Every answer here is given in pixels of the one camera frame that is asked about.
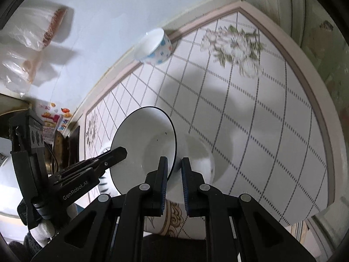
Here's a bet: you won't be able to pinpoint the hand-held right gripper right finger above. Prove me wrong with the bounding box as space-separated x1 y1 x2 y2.
181 157 325 262

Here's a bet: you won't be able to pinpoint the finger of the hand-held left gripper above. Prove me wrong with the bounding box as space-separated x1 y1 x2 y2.
50 146 128 182

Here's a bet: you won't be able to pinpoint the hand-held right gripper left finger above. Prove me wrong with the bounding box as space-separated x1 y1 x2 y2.
31 156 169 262

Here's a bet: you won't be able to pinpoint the white bowl black rim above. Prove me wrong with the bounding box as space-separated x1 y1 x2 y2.
110 106 178 195

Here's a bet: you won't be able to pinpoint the person's left hand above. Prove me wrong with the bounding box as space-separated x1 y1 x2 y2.
29 203 81 247

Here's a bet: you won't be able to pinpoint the black glass gas stove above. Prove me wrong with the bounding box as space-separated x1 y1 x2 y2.
67 125 82 167

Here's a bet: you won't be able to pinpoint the black wok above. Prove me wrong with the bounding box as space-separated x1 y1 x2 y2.
51 129 70 170

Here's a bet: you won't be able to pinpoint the floral checked tablecloth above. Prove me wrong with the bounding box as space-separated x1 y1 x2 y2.
84 6 336 238

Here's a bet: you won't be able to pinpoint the clear plastic bag peach contents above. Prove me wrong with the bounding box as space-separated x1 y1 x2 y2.
0 45 42 94

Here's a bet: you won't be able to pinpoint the white bowl blue dots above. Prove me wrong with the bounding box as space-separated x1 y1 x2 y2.
133 28 172 65

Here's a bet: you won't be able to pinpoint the clear plastic bag red contents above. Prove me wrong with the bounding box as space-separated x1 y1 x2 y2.
0 3 69 53

